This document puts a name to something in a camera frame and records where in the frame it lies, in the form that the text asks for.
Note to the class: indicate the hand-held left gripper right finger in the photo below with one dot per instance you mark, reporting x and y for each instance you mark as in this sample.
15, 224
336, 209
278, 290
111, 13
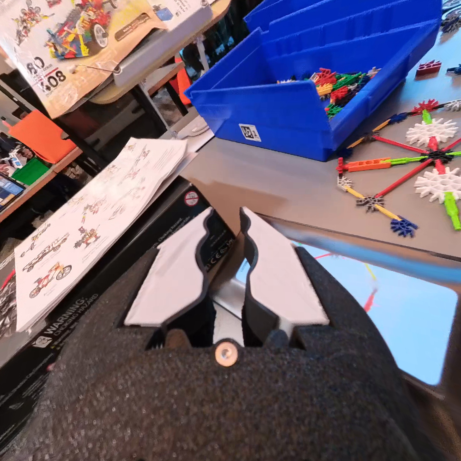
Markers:
284, 284

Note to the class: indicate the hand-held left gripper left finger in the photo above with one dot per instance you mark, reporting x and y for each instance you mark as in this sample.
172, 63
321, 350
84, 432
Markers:
169, 284

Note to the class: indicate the colourful toy wheel model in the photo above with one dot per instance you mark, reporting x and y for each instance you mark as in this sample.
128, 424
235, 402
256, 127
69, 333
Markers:
437, 156

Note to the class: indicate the pile of colourful toy pieces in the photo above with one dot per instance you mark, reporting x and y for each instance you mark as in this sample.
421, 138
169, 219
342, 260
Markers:
335, 86

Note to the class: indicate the black toy box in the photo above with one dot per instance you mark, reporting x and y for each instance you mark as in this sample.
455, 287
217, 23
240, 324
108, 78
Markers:
108, 288

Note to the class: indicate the white instruction booklet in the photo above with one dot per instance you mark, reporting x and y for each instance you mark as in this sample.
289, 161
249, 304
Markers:
101, 216

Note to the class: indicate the smartphone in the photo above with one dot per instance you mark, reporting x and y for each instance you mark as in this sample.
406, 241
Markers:
403, 317

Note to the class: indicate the white plastic sheet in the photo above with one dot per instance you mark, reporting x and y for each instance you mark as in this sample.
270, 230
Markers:
196, 131

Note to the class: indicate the wooden side desk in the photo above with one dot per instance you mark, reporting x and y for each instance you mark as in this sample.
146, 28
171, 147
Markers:
43, 180

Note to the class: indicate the orange folder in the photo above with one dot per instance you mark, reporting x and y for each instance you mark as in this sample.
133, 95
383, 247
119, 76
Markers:
39, 135

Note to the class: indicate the orange traffic cone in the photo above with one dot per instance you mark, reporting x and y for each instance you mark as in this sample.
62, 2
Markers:
182, 79

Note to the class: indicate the red toy connector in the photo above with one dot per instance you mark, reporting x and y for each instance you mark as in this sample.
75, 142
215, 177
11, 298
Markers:
428, 68

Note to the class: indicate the toy packaging bag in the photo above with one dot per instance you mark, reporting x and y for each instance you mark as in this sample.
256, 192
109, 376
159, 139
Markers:
72, 36

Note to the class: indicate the blue toy connector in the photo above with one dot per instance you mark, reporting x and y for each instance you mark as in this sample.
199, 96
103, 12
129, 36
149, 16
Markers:
454, 69

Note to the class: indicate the white instruction sheet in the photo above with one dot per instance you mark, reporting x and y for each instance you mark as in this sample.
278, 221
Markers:
183, 10

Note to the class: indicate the round wooden table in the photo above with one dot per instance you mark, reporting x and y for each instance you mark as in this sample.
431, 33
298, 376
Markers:
219, 14

